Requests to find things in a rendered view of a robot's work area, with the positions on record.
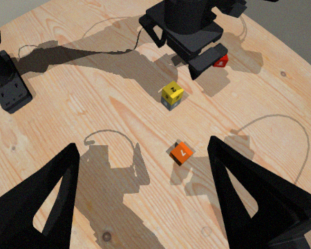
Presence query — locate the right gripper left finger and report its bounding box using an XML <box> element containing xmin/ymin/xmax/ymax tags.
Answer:
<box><xmin>0</xmin><ymin>142</ymin><xmax>80</xmax><ymax>249</ymax></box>

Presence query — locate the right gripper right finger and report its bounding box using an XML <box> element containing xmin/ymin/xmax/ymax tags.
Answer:
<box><xmin>207</xmin><ymin>136</ymin><xmax>311</xmax><ymax>249</ymax></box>

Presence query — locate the yellow block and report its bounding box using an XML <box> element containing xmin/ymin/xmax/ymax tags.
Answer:
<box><xmin>162</xmin><ymin>81</ymin><xmax>184</xmax><ymax>105</ymax></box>

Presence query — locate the orange block with dark brown top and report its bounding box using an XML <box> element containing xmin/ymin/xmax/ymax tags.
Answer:
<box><xmin>169</xmin><ymin>142</ymin><xmax>193</xmax><ymax>166</ymax></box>

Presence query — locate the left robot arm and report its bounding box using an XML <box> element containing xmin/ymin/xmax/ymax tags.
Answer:
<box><xmin>0</xmin><ymin>0</ymin><xmax>247</xmax><ymax>111</ymax></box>

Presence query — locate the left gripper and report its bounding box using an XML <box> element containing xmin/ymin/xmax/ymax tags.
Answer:
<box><xmin>139</xmin><ymin>0</ymin><xmax>228</xmax><ymax>80</ymax></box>

